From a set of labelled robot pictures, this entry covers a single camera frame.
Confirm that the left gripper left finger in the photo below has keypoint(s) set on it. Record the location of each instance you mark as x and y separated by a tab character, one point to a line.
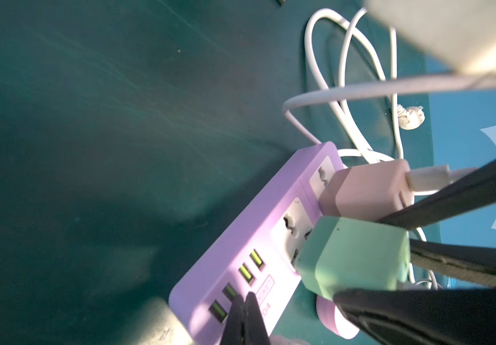
234	333

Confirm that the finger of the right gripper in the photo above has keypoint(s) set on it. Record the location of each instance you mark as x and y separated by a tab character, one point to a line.
473	191
465	316

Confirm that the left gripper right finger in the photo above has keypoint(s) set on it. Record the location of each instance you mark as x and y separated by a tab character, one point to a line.
254	331

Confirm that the purple power strip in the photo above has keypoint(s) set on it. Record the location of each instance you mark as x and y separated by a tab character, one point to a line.
258	250

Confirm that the green USB charger adapter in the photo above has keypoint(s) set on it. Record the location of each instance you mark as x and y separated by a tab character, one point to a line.
344	253

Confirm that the pink USB charger adapter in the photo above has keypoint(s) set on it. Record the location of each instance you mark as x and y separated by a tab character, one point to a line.
368	192

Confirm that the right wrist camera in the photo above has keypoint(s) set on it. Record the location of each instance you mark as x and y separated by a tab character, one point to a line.
461	34

